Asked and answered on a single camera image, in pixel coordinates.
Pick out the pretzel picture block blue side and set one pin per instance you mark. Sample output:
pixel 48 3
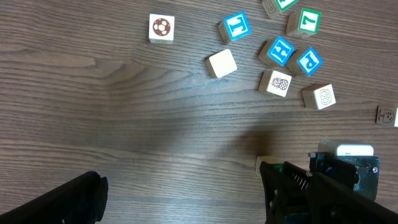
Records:
pixel 318 96

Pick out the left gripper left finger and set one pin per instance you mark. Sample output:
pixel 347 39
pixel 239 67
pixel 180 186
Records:
pixel 81 200

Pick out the soccer ball picture block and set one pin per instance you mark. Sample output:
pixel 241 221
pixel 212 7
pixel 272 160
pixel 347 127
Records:
pixel 161 29

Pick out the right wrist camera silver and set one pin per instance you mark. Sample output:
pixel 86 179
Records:
pixel 345 148

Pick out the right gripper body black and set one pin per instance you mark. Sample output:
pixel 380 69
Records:
pixel 358 173

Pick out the green number 7 block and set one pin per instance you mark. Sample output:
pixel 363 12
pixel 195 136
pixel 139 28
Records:
pixel 303 23

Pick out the green number 4 block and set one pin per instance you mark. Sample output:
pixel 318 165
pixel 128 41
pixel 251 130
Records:
pixel 275 7

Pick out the blue letter T block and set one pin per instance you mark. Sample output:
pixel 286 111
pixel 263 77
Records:
pixel 234 27

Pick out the yellow block number 1 side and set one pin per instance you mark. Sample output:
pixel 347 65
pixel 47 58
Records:
pixel 221 64

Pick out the pineapple picture block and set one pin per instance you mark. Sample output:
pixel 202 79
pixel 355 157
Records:
pixel 275 83

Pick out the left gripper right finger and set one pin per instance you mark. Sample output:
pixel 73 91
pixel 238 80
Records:
pixel 294 196

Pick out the blue letter P block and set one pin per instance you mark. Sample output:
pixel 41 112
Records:
pixel 304 62

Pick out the blue letter H block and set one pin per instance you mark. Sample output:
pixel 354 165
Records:
pixel 276 52

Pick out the white picture block blue side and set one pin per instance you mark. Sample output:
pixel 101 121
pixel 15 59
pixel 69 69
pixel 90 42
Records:
pixel 386 115

